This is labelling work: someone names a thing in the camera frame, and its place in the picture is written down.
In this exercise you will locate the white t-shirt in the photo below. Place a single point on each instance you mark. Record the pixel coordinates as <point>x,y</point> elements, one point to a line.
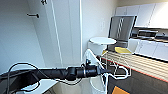
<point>96,85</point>

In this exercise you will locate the white clothes hanger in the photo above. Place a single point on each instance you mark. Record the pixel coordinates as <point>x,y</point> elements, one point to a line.
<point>124,75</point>

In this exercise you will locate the white wardrobe door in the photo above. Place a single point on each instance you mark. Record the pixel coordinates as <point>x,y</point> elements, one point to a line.
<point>65,30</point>

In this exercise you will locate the round white table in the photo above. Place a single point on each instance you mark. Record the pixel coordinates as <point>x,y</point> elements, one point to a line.
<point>103,40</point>

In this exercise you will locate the tall black appliance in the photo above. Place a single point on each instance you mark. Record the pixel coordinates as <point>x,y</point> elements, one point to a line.
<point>121,30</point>

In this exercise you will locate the white counter cabinets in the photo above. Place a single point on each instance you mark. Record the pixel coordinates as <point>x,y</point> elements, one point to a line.
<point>150,48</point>

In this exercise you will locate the small black counter appliance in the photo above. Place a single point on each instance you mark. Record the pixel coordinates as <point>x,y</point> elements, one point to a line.
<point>147,33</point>

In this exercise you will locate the white wardrobe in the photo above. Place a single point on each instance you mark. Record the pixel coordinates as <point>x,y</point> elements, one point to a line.
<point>20,40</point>

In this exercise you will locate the black door hinge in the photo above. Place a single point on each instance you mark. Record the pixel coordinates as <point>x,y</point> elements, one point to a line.
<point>43,2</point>

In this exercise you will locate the white wall switch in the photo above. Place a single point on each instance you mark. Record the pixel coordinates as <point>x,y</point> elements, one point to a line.
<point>102,25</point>

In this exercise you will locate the white wall cabinets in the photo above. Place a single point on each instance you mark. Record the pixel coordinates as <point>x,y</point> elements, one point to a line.
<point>146,15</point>

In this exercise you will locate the black wall hook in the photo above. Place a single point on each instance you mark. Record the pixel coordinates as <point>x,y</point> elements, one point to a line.
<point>33,15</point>

